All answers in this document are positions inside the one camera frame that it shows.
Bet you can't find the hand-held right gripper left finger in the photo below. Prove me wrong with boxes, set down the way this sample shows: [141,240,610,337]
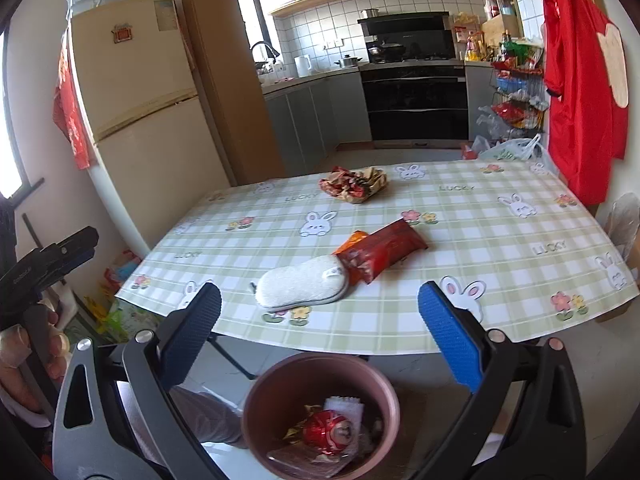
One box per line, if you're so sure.
[52,282,226,480]

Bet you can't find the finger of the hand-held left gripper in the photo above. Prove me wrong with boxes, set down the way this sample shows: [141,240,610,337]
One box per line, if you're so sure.
[37,226,99,277]

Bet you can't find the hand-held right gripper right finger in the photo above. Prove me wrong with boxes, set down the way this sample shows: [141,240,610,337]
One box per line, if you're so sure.
[410,281,587,480]

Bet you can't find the brown round trash bin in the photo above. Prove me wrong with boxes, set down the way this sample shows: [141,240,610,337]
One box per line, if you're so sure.
[241,352,402,480]

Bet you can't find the person's left hand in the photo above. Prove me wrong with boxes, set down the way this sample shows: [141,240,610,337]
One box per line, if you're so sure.
[0,306,72,414]

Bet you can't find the colourful bags pile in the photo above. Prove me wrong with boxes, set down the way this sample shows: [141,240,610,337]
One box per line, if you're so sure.
[82,247,151,341]

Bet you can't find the person's grey trouser leg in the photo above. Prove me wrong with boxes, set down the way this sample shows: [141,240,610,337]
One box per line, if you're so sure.
[170,385,250,450]

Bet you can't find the checked bunny print tablecloth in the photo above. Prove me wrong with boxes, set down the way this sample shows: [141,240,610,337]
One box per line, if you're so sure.
[115,159,640,356]

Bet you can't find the red snack packet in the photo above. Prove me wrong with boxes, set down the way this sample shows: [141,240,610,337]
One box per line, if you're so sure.
[336,220,430,286]

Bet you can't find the white fuzzy slipper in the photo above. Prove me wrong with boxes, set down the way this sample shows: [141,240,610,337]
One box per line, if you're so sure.
[255,254,351,310]

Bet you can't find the white folded napkin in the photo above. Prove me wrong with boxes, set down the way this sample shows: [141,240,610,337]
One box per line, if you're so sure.
[324,396,363,423]

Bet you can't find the red hanging banner cloth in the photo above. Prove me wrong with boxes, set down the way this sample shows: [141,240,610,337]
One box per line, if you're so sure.
[52,35,98,171]

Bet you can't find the orange snack packet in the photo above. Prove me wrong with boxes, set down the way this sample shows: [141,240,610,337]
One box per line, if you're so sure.
[332,230,369,257]

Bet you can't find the cream two-door fridge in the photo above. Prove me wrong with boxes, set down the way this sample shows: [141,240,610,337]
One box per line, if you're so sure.
[65,0,236,256]

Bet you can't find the crushed red drink can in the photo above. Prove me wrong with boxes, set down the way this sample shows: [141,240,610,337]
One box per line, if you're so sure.
[301,409,358,456]

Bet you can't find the crumpled red foil wrapper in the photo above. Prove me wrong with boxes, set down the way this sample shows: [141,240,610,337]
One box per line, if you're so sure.
[319,165,369,199]

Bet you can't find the white plastic shopping bag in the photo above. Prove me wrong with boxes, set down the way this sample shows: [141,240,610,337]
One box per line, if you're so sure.
[477,134,546,163]

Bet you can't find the clear plastic bag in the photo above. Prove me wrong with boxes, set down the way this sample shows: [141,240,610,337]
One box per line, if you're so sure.
[605,192,640,261]

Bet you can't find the black integrated stove oven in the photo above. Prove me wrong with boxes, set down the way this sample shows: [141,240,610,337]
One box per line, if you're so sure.
[359,60,471,143]

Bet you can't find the grey lower kitchen cabinets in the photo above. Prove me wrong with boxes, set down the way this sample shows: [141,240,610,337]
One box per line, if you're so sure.
[260,67,376,176]

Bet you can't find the wooden partition column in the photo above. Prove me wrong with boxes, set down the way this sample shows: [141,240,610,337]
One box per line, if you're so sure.
[175,0,286,186]

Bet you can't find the paper note on fridge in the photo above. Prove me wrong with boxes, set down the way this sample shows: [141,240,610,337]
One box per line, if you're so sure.
[154,0,180,32]

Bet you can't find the black kitchen faucet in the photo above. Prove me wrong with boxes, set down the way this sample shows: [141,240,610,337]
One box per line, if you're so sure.
[250,41,281,68]

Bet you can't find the red hanging garment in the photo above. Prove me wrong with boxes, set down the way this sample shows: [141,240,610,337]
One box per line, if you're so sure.
[534,0,630,206]

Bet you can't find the black wok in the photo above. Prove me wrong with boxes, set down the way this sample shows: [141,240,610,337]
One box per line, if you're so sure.
[367,41,407,61]

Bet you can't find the kitchen window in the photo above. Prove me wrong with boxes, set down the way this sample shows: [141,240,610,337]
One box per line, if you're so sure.
[235,0,281,68]

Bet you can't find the group of seasoning packets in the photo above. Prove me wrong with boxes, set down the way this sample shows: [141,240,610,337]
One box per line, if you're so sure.
[452,12,493,63]

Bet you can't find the black range hood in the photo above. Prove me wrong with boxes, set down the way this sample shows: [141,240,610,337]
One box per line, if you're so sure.
[357,11,456,61]

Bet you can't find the black folding table frame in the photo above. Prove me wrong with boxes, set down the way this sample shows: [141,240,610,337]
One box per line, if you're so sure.
[207,332,257,382]

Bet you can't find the dark side window frame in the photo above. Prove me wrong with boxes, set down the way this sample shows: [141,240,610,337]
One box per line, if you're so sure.
[0,25,46,201]

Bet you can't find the wire rack with snacks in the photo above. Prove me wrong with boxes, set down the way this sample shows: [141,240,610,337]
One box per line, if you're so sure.
[487,35,551,146]

